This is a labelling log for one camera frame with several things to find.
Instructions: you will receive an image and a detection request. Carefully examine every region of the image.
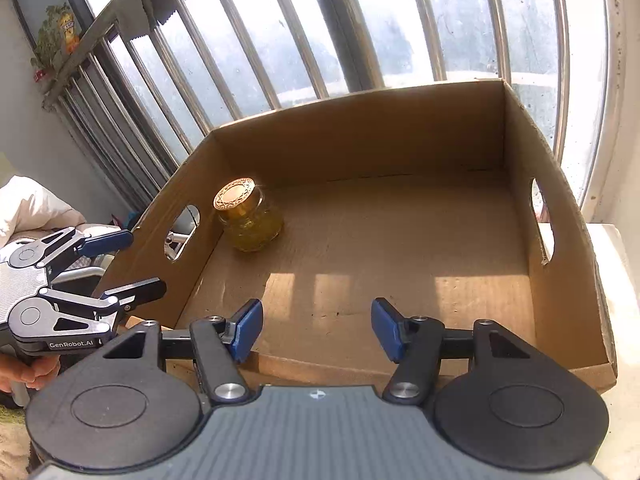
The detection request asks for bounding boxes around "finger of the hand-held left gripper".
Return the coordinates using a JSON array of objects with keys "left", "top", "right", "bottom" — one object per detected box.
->
[
  {"left": 7, "top": 277, "right": 167, "bottom": 339},
  {"left": 7, "top": 227, "right": 135, "bottom": 269}
]

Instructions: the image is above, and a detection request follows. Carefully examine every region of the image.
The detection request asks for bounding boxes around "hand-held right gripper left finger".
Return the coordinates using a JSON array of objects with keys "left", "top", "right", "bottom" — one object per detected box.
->
[{"left": 100, "top": 299, "right": 264, "bottom": 406}]

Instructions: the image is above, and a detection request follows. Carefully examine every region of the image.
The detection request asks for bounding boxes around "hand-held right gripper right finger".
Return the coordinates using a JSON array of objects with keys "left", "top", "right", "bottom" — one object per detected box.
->
[{"left": 371, "top": 297, "right": 533, "bottom": 403}]

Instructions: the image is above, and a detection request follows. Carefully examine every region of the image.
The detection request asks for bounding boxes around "brown cardboard box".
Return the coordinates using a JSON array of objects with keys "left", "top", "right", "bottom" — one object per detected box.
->
[{"left": 92, "top": 79, "right": 619, "bottom": 394}]

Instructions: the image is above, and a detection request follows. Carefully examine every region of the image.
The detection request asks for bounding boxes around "person's left hand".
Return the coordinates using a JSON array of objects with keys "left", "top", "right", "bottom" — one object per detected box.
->
[{"left": 0, "top": 354, "right": 62, "bottom": 394}]

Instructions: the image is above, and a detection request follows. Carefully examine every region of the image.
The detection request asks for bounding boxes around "white quilt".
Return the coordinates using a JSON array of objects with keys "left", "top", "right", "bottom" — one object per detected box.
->
[{"left": 0, "top": 175, "right": 89, "bottom": 249}]

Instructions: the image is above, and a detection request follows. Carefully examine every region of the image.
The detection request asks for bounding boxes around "glass jar with gold lid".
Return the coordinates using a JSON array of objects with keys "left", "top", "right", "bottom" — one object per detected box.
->
[{"left": 213, "top": 177, "right": 285, "bottom": 254}]

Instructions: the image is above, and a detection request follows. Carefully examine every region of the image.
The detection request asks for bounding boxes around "metal window railing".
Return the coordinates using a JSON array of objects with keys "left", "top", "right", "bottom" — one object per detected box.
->
[{"left": 42, "top": 0, "right": 572, "bottom": 211}]

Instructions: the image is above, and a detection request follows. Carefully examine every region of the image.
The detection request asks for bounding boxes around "window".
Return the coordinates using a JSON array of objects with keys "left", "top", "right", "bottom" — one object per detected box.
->
[{"left": 10, "top": 0, "right": 618, "bottom": 211}]

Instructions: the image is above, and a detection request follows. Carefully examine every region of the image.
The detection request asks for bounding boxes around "plant wall sticker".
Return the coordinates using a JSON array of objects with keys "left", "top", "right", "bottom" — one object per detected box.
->
[{"left": 30, "top": 2, "right": 84, "bottom": 82}]

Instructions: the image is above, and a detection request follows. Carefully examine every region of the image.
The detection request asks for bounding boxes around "grey serrated strap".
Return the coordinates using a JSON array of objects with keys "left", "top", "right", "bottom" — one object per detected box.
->
[{"left": 134, "top": 0, "right": 187, "bottom": 37}]

